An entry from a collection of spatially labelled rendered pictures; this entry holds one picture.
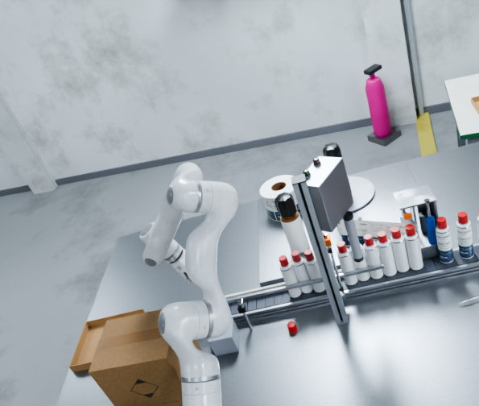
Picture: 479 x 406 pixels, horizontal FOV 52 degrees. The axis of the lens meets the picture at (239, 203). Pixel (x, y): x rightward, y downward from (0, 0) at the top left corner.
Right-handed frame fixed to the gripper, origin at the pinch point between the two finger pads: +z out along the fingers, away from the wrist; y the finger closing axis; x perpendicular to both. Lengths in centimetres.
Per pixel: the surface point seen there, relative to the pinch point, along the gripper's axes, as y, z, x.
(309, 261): -2.0, 17.6, -41.0
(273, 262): 22.7, 26.9, -17.7
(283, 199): 25.5, 3.6, -40.5
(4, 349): 101, 27, 238
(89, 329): 11, -1, 71
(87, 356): -6, 1, 68
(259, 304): -1.6, 24.6, -11.3
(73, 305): 133, 44, 191
